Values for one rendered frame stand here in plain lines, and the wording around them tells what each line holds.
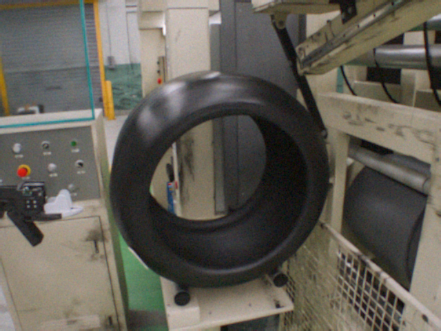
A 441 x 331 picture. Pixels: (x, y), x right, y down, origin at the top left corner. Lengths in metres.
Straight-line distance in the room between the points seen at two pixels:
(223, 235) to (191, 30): 0.67
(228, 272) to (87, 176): 0.91
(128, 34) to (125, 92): 1.55
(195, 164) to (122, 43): 8.85
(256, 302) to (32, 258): 1.08
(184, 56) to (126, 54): 8.81
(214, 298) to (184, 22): 0.85
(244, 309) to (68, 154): 0.99
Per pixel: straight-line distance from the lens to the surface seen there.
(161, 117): 0.76
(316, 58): 1.06
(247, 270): 0.94
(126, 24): 9.97
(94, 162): 1.61
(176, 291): 0.97
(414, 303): 0.87
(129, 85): 9.96
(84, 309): 1.92
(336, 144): 1.32
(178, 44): 1.14
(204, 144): 1.18
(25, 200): 0.94
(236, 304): 1.10
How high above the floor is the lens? 1.51
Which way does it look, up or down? 18 degrees down
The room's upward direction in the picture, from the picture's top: 2 degrees counter-clockwise
